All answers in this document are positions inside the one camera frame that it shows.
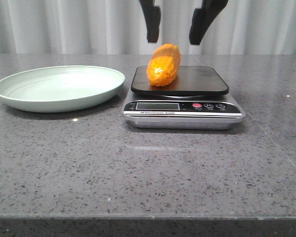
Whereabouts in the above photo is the pale green round plate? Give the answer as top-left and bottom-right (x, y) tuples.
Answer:
(0, 65), (125, 113)

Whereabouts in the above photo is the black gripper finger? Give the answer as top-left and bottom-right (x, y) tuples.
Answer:
(139, 0), (161, 43)
(189, 0), (228, 45)

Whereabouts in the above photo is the orange corn cob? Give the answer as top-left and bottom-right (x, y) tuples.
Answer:
(147, 43), (181, 87)

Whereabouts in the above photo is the white pleated curtain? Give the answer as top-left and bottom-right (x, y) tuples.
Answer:
(0, 0), (296, 55)

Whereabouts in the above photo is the black silver kitchen scale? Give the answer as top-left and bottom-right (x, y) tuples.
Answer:
(122, 65), (245, 130)

